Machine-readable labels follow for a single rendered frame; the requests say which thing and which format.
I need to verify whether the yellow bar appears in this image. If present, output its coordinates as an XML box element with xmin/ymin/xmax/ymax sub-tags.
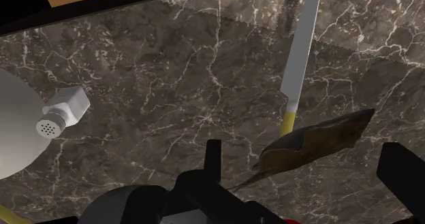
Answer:
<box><xmin>0</xmin><ymin>204</ymin><xmax>33</xmax><ymax>224</ymax></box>

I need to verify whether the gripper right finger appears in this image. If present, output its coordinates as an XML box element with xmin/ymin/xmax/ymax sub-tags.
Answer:
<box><xmin>376</xmin><ymin>142</ymin><xmax>425</xmax><ymax>224</ymax></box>

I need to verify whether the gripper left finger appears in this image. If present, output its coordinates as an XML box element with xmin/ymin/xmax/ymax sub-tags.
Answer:
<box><xmin>78</xmin><ymin>138</ymin><xmax>287</xmax><ymax>224</ymax></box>

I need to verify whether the white round bowl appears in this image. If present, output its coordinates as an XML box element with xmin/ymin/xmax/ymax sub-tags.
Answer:
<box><xmin>0</xmin><ymin>68</ymin><xmax>54</xmax><ymax>181</ymax></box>

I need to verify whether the brown flat pointed object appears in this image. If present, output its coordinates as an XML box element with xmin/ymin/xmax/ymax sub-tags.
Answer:
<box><xmin>228</xmin><ymin>108</ymin><xmax>376</xmax><ymax>193</ymax></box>

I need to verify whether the white salt shaker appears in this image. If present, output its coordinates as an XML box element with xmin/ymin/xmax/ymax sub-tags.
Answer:
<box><xmin>35</xmin><ymin>85</ymin><xmax>91</xmax><ymax>140</ymax></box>

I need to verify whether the yellow handled table knife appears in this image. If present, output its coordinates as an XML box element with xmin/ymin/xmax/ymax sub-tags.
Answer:
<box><xmin>279</xmin><ymin>0</ymin><xmax>322</xmax><ymax>138</ymax></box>

